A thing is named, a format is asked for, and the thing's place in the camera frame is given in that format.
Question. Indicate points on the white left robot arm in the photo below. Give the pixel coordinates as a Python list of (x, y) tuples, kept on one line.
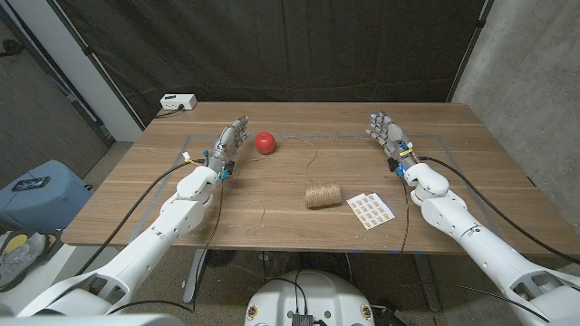
[(181, 217)]

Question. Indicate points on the jute twine spool with strand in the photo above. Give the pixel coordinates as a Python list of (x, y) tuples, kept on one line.
[(322, 195)]

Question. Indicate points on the sticker sheet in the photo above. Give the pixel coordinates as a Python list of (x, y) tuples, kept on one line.
[(370, 211)]

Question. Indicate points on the yellow foot pedal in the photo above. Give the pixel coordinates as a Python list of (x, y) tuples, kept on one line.
[(16, 242), (54, 240)]

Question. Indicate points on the black backdrop stand pole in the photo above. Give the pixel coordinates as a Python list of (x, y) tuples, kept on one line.
[(472, 45), (88, 52)]

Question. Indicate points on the black backdrop curtain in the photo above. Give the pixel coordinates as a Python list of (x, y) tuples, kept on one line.
[(272, 45)]

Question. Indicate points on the metal table leg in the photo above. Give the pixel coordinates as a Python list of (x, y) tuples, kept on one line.
[(195, 276), (428, 285)]

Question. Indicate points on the black round ribbed object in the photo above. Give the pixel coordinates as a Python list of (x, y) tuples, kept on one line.
[(220, 258)]

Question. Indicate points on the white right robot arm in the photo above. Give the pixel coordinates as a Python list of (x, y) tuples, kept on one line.
[(476, 240)]

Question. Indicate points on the grey hub on torso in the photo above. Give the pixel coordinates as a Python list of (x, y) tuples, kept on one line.
[(302, 319)]

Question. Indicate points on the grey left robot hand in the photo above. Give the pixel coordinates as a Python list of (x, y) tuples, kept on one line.
[(224, 145)]

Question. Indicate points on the grey tape outline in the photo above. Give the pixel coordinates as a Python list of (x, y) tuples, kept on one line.
[(340, 136)]

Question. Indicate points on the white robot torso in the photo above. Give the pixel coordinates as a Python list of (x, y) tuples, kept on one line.
[(326, 294)]

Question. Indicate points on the white power strip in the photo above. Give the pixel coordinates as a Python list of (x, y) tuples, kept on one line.
[(178, 101)]

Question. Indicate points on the grey sneaker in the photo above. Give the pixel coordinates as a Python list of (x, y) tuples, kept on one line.
[(18, 265)]

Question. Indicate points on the red ball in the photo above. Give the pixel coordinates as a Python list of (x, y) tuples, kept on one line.
[(265, 143)]

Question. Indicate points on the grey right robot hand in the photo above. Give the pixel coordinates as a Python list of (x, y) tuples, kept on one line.
[(392, 136)]

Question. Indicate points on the blue plastic bin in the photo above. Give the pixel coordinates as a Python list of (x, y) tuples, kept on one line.
[(54, 204)]

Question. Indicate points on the black door frame rail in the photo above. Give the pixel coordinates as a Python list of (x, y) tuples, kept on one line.
[(72, 97)]

